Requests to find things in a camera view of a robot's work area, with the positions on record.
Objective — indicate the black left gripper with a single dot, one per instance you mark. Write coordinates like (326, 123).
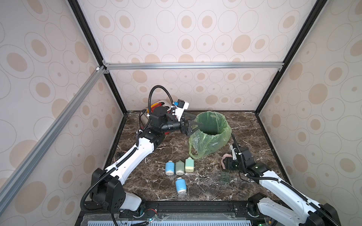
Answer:
(185, 129)

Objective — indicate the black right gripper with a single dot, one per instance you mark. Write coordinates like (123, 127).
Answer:
(233, 161)

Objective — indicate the pink pencil sharpener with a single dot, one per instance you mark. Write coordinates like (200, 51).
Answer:
(225, 161)

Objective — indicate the clear green shavings tray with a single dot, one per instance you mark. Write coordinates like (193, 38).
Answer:
(225, 178)

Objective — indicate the light green pencil sharpener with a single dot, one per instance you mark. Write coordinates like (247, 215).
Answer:
(189, 165)

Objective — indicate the blue pencil sharpener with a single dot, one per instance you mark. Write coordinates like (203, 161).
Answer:
(170, 168)
(181, 187)

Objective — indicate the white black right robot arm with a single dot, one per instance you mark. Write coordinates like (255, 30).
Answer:
(297, 209)

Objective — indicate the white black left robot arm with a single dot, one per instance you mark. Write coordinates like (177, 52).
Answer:
(106, 191)

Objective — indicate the sage green pencil sharpener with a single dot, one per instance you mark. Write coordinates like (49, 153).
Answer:
(179, 168)

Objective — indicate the blue pencil sharpener in row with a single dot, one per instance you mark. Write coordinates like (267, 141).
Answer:
(170, 168)

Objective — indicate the green plastic bin liner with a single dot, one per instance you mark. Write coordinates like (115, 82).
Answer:
(214, 134)

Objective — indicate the red yellow toy items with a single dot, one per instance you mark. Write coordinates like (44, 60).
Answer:
(163, 103)

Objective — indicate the red plastic basket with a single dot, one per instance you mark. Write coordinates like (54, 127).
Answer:
(143, 119)

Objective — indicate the silver aluminium crossbar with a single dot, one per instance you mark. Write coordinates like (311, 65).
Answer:
(184, 66)

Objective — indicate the silver aluminium side bar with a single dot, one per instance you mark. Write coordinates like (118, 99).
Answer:
(27, 166)

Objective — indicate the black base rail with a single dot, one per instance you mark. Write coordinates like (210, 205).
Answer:
(180, 213)

